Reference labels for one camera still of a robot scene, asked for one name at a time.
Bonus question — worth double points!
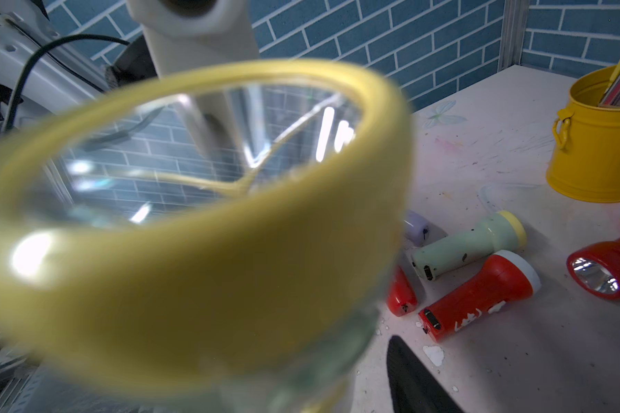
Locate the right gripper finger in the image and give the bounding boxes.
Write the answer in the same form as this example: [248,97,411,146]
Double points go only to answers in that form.
[386,336,463,413]

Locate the green flashlight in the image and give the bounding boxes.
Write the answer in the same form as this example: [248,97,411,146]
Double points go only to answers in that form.
[0,60,413,412]
[410,211,527,282]

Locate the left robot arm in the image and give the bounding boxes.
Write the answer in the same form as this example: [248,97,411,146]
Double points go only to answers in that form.
[0,1,270,170]

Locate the red flashlight lying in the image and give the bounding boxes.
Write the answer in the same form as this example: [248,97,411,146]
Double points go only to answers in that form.
[386,267,419,318]

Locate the red flashlight white rim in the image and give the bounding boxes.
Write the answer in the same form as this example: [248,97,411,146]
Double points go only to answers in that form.
[418,250,542,342]

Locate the purple flashlight left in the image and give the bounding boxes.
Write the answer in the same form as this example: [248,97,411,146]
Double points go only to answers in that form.
[404,210,430,247]

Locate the green flashlight upright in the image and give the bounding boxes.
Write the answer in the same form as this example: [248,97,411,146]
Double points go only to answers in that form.
[410,211,527,282]

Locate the small red flashlight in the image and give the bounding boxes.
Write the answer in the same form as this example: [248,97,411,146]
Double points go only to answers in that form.
[567,238,620,300]

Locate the yellow pen cup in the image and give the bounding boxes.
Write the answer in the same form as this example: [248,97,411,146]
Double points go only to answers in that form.
[546,66,620,203]

